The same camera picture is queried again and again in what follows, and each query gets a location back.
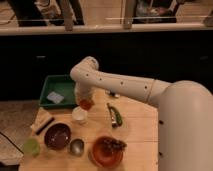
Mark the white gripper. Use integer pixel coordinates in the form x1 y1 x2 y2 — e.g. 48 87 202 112
75 83 94 106

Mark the red apple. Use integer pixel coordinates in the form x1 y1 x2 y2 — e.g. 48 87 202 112
79 100 92 110

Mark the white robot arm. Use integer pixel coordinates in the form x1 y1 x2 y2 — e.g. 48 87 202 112
70 56 213 171

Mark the white paper cup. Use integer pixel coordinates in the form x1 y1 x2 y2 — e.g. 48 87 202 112
72 106 88 124

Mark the small metal cup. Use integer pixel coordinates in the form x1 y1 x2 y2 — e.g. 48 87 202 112
69 139 84 156

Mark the green plastic cup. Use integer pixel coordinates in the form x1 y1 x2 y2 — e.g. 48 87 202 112
22 138 40 156

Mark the green plastic bin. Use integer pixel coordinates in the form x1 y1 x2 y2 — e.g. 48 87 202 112
39 75 77 109

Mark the white sponge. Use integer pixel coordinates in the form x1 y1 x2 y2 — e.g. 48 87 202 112
47 92 64 104

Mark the green pepper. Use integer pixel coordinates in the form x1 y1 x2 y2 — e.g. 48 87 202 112
112 107 123 126

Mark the dark purple bowl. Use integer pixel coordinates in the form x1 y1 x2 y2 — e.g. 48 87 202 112
44 123 71 150

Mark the bunch of dark grapes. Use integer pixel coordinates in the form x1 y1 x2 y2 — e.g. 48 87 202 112
103 139 127 151

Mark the orange plate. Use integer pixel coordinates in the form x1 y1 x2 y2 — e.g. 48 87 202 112
89 136 125 169

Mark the black handled brush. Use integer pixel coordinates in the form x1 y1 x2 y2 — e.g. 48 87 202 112
30 116 54 135

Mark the green handled tool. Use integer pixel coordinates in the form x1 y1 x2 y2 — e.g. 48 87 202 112
107 103 118 128

